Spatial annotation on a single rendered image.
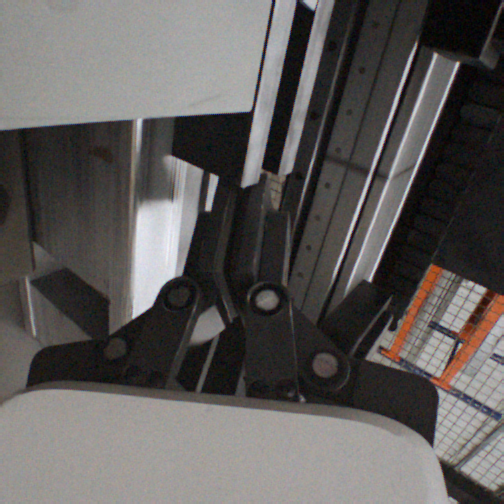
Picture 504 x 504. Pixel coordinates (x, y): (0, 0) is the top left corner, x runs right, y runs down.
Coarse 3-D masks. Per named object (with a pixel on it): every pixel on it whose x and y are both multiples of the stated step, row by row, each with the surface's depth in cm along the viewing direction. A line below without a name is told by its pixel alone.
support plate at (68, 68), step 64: (0, 0) 5; (64, 0) 5; (128, 0) 6; (192, 0) 7; (256, 0) 8; (0, 64) 5; (64, 64) 6; (128, 64) 6; (192, 64) 8; (256, 64) 9; (0, 128) 5
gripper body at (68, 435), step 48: (48, 384) 9; (96, 384) 9; (0, 432) 8; (48, 432) 8; (96, 432) 8; (144, 432) 8; (192, 432) 7; (240, 432) 7; (288, 432) 7; (336, 432) 7; (384, 432) 7; (0, 480) 7; (48, 480) 7; (96, 480) 7; (144, 480) 7; (192, 480) 7; (240, 480) 7; (288, 480) 7; (336, 480) 7; (384, 480) 7; (432, 480) 7
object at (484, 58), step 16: (448, 0) 22; (464, 0) 22; (480, 0) 22; (496, 0) 21; (432, 16) 23; (448, 16) 23; (464, 16) 22; (480, 16) 22; (496, 16) 21; (432, 32) 24; (448, 32) 23; (464, 32) 23; (480, 32) 22; (496, 32) 22; (432, 48) 24; (448, 48) 23; (464, 48) 23; (480, 48) 22; (496, 48) 26; (480, 64) 26
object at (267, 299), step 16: (256, 288) 10; (272, 288) 10; (256, 304) 10; (272, 304) 10; (288, 304) 10; (256, 320) 9; (272, 320) 9; (288, 320) 9; (256, 336) 9; (272, 336) 9; (288, 336) 9; (256, 352) 9; (272, 352) 9; (288, 352) 9; (256, 368) 9; (272, 368) 9; (288, 368) 9; (256, 384) 9; (272, 384) 9; (288, 384) 8; (288, 400) 8
